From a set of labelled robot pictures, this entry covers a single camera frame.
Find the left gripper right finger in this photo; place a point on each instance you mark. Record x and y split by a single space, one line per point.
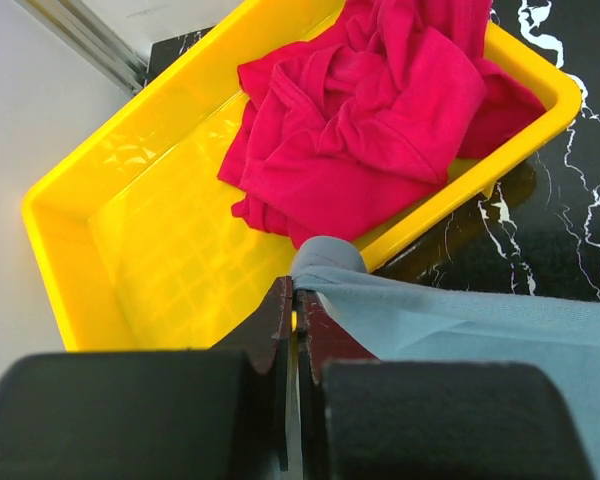
320 341

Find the yellow plastic tray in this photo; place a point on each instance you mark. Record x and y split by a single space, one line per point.
133 232

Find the red t shirt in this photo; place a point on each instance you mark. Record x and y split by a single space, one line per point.
342 132

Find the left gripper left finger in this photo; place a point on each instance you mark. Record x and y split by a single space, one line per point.
265 337

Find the left aluminium corner post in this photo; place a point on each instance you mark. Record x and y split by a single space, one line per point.
78 27

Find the blue-grey t shirt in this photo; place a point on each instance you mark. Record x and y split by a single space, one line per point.
397 321

